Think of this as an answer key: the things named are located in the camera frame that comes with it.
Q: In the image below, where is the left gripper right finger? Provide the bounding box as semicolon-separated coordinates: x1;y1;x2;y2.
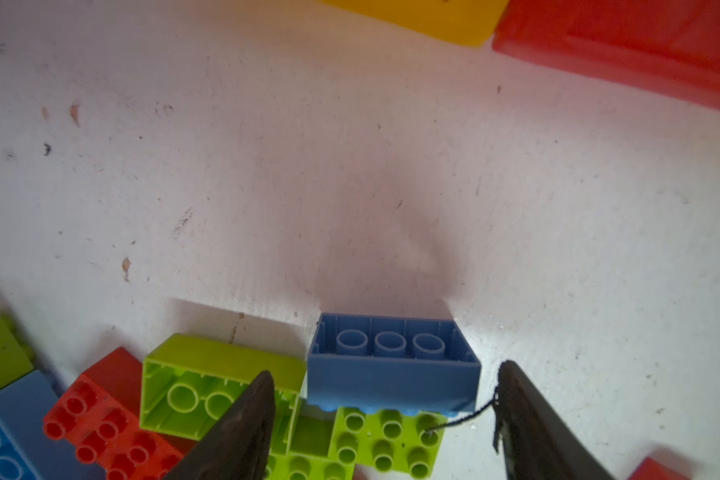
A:
494;360;612;480

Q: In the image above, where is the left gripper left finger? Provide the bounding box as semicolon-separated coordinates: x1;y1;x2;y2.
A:
166;371;276;480

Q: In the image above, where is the blue lego brick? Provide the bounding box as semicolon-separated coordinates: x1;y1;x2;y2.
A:
306;313;482;417
0;370;105;479

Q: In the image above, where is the red lego brick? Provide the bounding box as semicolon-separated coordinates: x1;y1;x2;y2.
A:
43;347;196;480
629;457;689;480

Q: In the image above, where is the red plastic bin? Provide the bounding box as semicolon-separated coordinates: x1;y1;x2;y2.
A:
492;0;720;110

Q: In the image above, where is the left yellow plastic bin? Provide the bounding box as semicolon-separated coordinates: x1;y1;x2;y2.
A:
326;0;509;47

